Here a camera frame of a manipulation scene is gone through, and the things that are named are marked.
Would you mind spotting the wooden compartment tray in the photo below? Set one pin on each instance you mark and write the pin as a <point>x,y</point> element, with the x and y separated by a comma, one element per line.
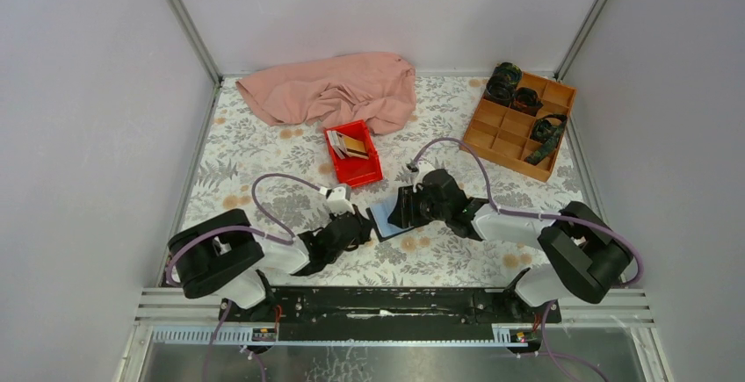
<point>523,143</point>

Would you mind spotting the red plastic bin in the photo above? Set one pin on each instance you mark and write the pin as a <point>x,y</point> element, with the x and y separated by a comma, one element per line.
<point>356,171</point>

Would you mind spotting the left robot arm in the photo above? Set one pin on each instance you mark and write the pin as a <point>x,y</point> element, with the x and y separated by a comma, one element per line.
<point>227,256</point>

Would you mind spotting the stack of cards in bin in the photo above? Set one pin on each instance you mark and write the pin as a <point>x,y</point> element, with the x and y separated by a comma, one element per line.
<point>336,144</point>

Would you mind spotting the pink cloth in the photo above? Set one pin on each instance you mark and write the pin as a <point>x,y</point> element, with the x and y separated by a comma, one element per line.
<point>377,88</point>

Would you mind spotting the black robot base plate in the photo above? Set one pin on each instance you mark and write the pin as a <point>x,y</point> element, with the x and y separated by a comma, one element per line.
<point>391,314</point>

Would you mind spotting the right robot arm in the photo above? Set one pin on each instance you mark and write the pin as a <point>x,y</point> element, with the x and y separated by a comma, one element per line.
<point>583,261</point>

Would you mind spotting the rolled dark belt middle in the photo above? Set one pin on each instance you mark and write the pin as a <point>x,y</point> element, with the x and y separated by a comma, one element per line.
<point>526,101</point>

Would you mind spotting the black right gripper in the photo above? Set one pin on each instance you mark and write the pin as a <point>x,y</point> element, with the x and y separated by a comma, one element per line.
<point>404,213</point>

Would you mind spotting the rolled dark belt top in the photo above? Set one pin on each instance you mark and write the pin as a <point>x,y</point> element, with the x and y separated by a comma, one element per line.
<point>502,85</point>

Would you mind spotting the rolled dark belt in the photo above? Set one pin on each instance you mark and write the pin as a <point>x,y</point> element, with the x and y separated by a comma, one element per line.
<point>502,85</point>
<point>526,101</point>

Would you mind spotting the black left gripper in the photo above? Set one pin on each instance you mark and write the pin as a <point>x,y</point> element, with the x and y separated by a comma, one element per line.
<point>365,229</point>

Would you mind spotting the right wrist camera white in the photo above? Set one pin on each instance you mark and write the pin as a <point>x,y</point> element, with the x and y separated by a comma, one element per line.
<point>418,171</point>

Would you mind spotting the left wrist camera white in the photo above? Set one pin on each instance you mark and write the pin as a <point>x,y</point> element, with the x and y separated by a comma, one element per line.
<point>338,199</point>

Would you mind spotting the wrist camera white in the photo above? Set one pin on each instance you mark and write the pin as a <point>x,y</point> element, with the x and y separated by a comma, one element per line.
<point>418,171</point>
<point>338,199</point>

